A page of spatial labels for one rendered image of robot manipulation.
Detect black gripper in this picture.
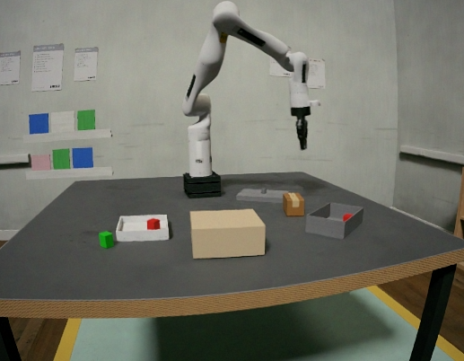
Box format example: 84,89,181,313
291,107,311,150

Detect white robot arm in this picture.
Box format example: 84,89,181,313
182,1,321,177

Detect brown cardboard box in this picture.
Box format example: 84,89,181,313
283,193,304,216

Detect green block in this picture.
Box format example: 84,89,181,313
99,232,114,249

